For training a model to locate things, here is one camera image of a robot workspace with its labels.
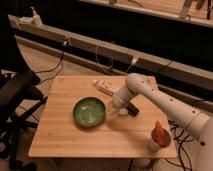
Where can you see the cream pusher end effector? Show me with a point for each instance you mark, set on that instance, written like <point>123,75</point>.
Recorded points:
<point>111,109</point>

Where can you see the green ceramic bowl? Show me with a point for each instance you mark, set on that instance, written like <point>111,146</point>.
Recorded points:
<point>89,112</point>

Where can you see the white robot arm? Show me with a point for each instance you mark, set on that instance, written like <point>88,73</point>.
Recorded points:
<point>197,123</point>

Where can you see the white sponge block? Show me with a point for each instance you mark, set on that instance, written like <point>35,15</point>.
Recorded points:
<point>123,112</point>

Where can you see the black rectangular block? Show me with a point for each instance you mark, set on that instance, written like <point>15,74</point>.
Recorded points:
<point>132,110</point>

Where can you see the black office chair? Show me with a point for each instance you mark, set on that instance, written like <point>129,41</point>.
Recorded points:
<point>12,93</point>

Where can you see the white spray bottle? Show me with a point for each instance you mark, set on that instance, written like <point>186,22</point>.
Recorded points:
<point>36,17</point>

